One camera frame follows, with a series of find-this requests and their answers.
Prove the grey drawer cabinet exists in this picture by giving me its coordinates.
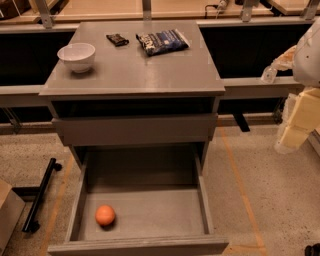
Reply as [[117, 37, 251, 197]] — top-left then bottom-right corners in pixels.
[[40, 21, 225, 165]]

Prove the cardboard box left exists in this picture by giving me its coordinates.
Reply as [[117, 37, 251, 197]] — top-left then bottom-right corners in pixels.
[[0, 179, 25, 256]]

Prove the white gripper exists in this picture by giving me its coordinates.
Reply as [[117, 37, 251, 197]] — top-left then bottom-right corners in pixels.
[[271, 18, 320, 154]]

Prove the grey metal rail shelf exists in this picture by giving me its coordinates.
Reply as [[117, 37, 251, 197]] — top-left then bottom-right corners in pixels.
[[0, 76, 304, 108]]

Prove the blue chip bag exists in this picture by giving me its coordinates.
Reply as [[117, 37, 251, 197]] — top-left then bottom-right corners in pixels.
[[136, 29, 190, 56]]

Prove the white ceramic bowl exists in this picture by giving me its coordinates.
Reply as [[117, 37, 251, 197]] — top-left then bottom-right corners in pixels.
[[57, 43, 96, 73]]

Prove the open grey middle drawer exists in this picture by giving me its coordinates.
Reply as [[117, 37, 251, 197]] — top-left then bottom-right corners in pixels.
[[48, 144, 228, 256]]

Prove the closed grey top drawer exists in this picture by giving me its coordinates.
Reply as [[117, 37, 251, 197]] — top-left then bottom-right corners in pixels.
[[52, 114, 217, 146]]

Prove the clear sanitizer pump bottle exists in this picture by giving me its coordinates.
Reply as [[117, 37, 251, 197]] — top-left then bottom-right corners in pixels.
[[261, 66, 277, 84]]

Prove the black metal bar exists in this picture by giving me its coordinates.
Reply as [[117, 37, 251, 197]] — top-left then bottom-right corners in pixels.
[[22, 158, 62, 233]]

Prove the small dark snack packet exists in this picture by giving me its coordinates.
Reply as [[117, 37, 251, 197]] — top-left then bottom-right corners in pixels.
[[106, 34, 129, 47]]

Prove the orange fruit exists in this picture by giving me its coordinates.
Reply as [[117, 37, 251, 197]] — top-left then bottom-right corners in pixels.
[[95, 205, 115, 226]]

